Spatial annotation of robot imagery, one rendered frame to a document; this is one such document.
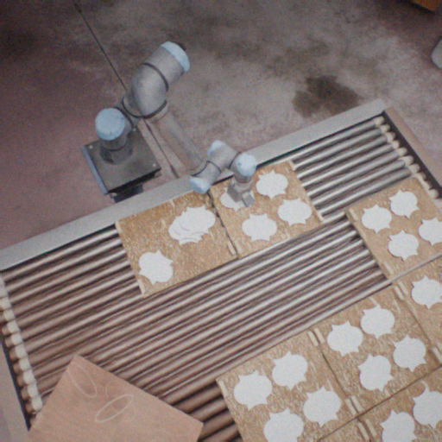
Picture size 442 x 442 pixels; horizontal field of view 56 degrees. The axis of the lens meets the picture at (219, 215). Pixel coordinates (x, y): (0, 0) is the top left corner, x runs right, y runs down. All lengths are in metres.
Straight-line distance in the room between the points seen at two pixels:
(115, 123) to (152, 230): 0.46
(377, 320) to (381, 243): 0.34
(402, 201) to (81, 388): 1.53
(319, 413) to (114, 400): 0.74
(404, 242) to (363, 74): 2.06
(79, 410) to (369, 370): 1.06
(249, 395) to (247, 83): 2.43
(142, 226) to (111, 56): 2.05
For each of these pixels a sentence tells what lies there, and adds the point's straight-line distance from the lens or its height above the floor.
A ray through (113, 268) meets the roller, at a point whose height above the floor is 0.92.
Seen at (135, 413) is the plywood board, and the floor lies 1.04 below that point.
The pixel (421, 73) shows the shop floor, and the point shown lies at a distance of 4.00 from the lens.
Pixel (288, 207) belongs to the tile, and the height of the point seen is 0.95.
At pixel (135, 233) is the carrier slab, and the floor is 0.94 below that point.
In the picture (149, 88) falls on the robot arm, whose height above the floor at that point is 1.52.
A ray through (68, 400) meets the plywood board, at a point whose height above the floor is 1.04.
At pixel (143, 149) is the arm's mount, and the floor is 0.95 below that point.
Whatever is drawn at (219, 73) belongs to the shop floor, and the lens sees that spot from 3.44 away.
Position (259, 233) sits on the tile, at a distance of 1.76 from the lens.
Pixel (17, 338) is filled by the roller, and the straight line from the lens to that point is 1.78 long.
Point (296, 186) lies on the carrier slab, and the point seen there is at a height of 0.94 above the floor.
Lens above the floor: 2.58
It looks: 67 degrees down
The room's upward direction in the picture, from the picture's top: 12 degrees clockwise
